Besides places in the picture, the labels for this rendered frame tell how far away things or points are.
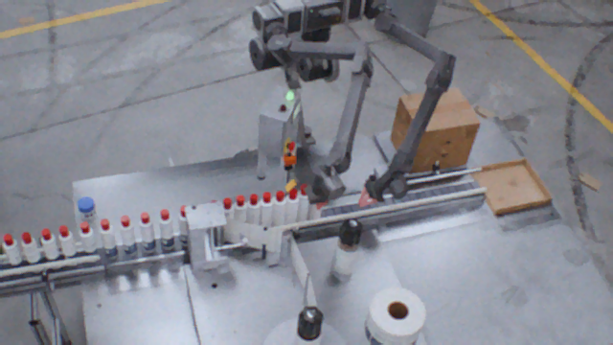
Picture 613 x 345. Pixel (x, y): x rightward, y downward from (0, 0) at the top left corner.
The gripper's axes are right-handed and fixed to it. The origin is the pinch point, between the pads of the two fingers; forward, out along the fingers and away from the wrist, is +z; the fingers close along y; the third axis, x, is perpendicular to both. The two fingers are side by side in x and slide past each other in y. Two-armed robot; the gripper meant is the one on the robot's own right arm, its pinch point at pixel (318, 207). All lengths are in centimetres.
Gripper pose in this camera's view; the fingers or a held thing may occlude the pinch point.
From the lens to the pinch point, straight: 251.1
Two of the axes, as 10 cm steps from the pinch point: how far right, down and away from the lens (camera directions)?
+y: 9.4, -1.7, 2.8
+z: -0.7, 7.2, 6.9
